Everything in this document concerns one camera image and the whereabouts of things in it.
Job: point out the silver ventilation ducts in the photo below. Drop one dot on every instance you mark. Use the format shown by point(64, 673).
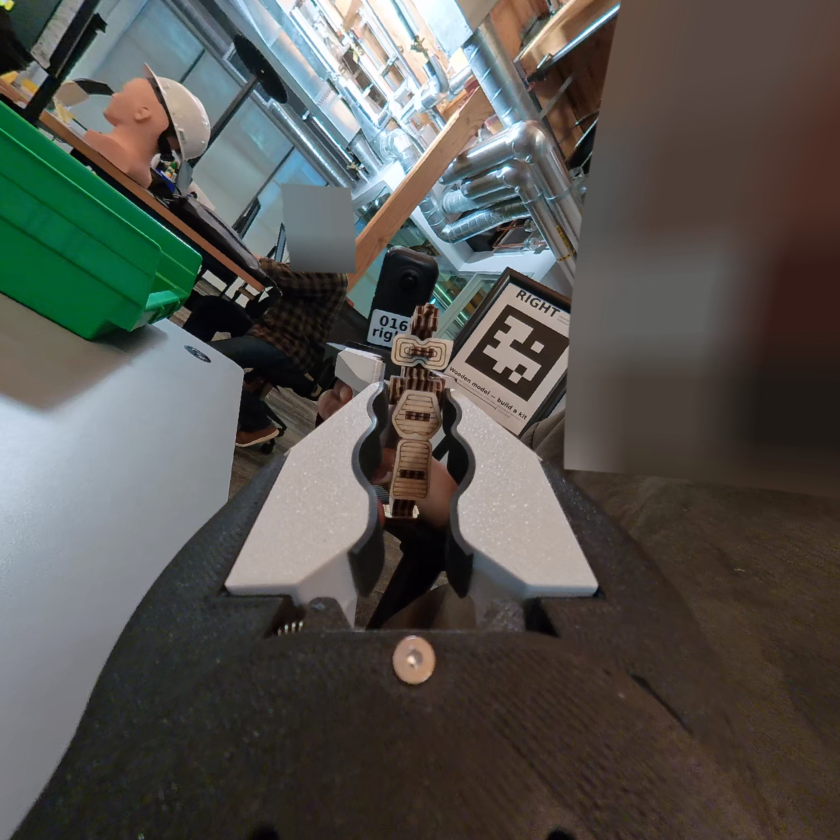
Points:
point(499, 164)

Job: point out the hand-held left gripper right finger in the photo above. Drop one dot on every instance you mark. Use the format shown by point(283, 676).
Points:
point(525, 518)

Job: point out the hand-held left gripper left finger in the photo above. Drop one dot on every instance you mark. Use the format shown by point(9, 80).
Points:
point(308, 518)

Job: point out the wooden model assembly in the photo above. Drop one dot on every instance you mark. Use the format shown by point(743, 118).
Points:
point(412, 420)

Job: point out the person's right forearm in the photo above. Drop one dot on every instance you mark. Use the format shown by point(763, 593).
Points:
point(436, 489)

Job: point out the mannequin head with hard hat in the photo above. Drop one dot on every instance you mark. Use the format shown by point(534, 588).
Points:
point(187, 111)

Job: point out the framed marker sign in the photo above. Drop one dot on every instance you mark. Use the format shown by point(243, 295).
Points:
point(512, 354)

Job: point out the wooden beam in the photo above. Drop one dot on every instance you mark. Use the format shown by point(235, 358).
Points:
point(420, 190)

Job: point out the wooden-topped background table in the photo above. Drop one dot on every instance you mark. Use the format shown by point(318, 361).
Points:
point(164, 210)

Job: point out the black bag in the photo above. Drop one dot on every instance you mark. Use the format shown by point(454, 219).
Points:
point(216, 229)

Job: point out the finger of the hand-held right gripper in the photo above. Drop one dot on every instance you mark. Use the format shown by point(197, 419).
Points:
point(359, 369)

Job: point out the green plastic bin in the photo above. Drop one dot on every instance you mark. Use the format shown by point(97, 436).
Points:
point(79, 243)

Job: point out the black disc on pole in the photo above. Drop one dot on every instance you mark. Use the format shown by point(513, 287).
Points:
point(262, 65)

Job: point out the person's right hand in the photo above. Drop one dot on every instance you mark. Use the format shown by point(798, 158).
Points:
point(334, 403)

